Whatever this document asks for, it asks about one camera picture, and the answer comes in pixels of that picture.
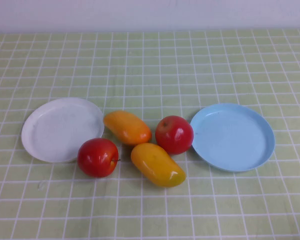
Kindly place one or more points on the orange mango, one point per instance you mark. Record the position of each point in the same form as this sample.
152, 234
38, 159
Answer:
127, 128

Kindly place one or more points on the red apple with yellowish top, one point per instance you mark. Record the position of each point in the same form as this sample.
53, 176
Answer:
175, 136

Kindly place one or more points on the yellow mango with greenish tip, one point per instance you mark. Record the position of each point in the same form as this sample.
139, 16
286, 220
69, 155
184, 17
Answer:
157, 166

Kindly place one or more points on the red apple with stem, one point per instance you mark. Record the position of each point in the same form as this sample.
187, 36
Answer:
97, 157

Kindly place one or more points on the light blue round plate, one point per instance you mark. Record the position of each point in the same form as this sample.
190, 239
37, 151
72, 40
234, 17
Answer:
232, 140

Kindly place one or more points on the white round plate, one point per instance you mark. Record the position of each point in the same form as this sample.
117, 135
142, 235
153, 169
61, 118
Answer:
55, 130

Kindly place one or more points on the green checkered tablecloth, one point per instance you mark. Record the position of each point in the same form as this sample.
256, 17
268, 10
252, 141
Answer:
150, 75

